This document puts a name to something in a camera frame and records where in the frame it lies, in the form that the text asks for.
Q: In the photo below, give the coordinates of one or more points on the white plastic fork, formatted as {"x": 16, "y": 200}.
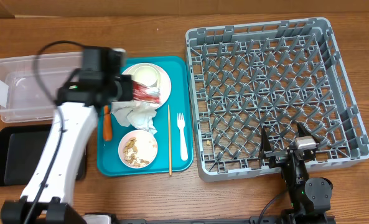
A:
{"x": 183, "y": 144}

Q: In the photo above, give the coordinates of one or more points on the teal plastic tray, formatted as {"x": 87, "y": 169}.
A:
{"x": 108, "y": 160}

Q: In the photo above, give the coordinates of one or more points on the clear plastic bin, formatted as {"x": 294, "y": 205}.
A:
{"x": 21, "y": 99}

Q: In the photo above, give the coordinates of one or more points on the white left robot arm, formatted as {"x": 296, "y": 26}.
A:
{"x": 78, "y": 103}

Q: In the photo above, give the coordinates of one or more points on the wooden chopstick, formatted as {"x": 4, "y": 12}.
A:
{"x": 169, "y": 140}

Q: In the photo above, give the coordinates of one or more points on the white napkin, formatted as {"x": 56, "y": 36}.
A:
{"x": 135, "y": 113}

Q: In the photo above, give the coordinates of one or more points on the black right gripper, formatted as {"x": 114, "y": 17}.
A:
{"x": 280, "y": 157}

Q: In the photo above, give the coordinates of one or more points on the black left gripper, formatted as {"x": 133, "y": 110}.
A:
{"x": 127, "y": 81}

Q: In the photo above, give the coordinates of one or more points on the red snack wrapper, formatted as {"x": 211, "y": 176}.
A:
{"x": 145, "y": 93}

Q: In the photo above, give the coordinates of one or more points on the pale green cup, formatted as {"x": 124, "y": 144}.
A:
{"x": 146, "y": 74}

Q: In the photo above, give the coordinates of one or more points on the grey dishwasher rack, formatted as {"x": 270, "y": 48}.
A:
{"x": 271, "y": 75}

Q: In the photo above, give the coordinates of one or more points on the pink bowl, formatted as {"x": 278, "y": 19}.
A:
{"x": 146, "y": 144}

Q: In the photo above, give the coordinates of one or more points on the food scraps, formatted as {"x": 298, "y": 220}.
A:
{"x": 131, "y": 154}

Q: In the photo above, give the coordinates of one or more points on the orange carrot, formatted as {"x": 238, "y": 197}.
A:
{"x": 107, "y": 127}

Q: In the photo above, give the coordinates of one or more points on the black plastic tray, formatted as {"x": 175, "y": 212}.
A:
{"x": 20, "y": 151}

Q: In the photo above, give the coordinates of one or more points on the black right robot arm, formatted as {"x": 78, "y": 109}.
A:
{"x": 310, "y": 197}

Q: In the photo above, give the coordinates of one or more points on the pink plate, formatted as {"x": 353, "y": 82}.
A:
{"x": 164, "y": 84}

